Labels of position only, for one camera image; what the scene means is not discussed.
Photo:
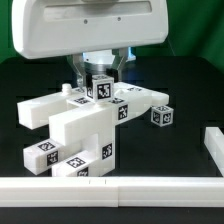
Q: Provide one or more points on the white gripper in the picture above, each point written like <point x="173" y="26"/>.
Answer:
<point x="51" y="28"/>

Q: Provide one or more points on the white chair seat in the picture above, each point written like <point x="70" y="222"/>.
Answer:
<point x="102" y="146"/>

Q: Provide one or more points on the white chair back frame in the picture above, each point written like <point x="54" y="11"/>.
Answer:
<point x="70" y="121"/>

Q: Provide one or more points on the white fence rail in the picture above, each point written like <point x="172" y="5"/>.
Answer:
<point x="214" y="142"/>
<point x="111" y="192"/>

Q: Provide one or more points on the white front fence rail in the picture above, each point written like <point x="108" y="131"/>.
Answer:
<point x="111" y="192"/>

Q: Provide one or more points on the white right fence rail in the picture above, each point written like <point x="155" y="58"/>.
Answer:
<point x="214" y="142"/>

